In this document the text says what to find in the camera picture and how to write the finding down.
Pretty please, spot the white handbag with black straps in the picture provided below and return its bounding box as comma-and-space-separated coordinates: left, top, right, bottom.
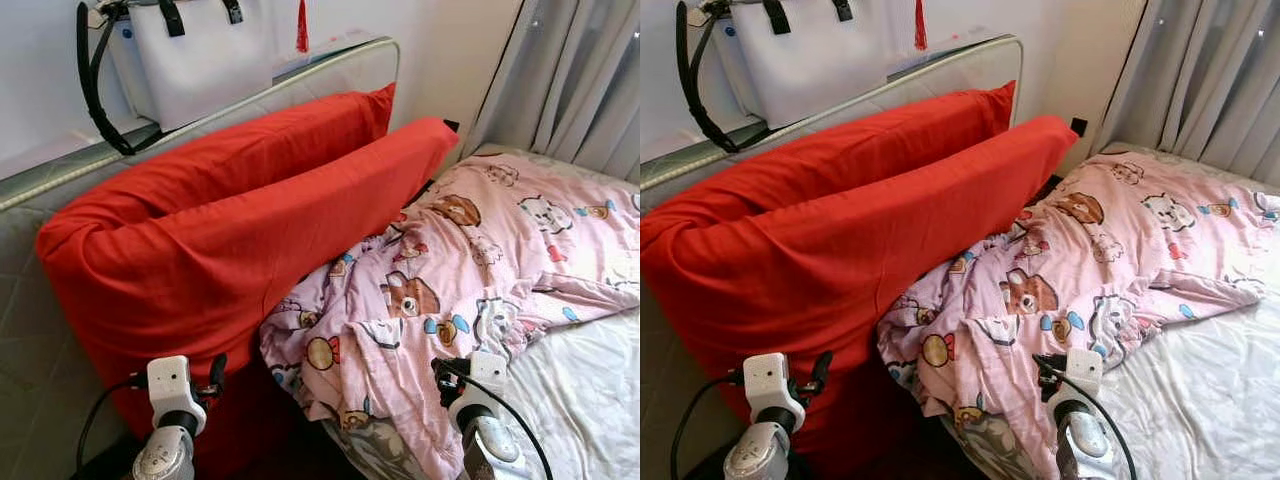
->
675, 0, 893, 153
76, 0, 277, 158

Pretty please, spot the red pillow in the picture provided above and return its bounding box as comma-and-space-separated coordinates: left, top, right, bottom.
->
35, 117, 461, 471
55, 83, 397, 226
655, 80, 1017, 226
640, 115, 1081, 476

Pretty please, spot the grey curtain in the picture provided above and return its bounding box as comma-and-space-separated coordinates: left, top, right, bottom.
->
462, 0, 641, 183
1093, 0, 1280, 186

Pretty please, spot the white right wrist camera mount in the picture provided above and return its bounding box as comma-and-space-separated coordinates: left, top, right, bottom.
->
448, 350, 511, 431
1060, 347, 1106, 401

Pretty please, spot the pink cartoon print quilt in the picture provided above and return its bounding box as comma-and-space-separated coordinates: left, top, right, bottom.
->
258, 150, 641, 480
877, 150, 1280, 480

